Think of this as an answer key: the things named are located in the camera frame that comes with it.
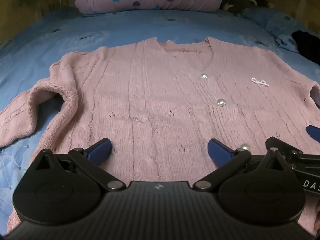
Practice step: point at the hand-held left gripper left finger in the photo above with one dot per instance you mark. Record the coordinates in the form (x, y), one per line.
(102, 148)

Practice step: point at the pink knit cardigan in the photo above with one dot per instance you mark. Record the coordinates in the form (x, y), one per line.
(160, 92)

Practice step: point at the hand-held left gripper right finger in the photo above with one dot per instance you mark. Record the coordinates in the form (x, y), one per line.
(218, 150)

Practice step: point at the black cloth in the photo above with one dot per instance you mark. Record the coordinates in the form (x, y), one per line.
(307, 46)

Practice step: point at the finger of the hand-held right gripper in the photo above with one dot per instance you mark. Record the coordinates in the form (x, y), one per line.
(314, 132)
(280, 146)

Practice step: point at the blue pillow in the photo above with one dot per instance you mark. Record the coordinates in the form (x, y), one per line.
(272, 22)

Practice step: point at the blue dandelion print bed sheet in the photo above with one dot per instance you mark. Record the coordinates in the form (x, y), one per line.
(75, 30)

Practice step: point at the dark blanket with white trim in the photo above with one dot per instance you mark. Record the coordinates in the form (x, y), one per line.
(242, 1)

